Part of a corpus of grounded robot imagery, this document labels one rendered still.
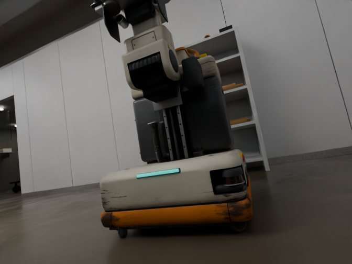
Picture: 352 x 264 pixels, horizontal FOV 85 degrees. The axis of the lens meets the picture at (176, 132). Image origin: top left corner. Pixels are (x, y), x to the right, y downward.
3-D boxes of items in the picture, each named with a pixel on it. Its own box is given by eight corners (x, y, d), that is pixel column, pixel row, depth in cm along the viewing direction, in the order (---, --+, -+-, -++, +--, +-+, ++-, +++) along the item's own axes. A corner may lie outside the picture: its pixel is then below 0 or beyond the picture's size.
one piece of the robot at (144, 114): (161, 177, 138) (143, 67, 148) (240, 166, 120) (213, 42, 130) (135, 187, 107) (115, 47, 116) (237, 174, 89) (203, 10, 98)
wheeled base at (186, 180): (163, 194, 145) (157, 161, 148) (252, 185, 124) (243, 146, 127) (98, 234, 82) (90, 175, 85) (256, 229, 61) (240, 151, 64)
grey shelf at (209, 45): (194, 175, 261) (175, 67, 280) (266, 165, 232) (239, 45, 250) (184, 180, 220) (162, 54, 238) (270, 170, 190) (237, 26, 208)
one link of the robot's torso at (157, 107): (158, 112, 109) (152, 71, 112) (208, 100, 99) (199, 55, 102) (132, 103, 84) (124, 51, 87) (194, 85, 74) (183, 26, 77)
